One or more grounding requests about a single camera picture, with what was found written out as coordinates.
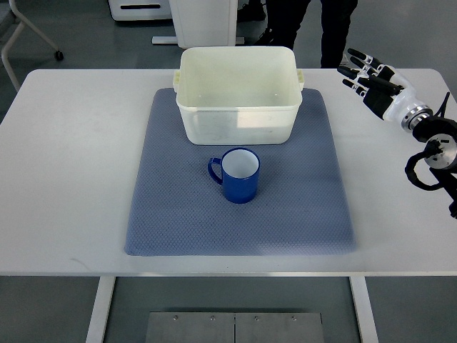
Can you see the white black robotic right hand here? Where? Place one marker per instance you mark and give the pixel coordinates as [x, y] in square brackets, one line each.
[384, 90]

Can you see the blue enamel mug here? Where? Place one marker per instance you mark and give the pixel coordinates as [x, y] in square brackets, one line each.
[237, 171]

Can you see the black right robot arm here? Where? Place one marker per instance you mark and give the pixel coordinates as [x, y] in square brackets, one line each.
[439, 136]

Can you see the white plastic box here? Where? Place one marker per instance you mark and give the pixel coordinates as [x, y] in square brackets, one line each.
[238, 95]

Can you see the person in dark trousers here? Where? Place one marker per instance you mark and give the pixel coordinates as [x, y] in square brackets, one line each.
[286, 24]

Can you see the blue textured mat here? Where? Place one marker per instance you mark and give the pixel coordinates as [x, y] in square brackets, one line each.
[300, 207]

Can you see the white appliance with slot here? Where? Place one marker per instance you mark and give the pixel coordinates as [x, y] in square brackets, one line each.
[139, 10]

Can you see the metal floor plate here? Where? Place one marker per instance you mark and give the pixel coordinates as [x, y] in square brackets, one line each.
[234, 327]

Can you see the white chair with casters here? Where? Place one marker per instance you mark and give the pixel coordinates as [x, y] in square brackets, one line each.
[24, 22]

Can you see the white cabinet pedestal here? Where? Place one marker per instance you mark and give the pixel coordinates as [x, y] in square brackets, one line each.
[202, 23]

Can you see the white table frame legs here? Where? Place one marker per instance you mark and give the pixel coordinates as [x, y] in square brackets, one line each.
[359, 290]

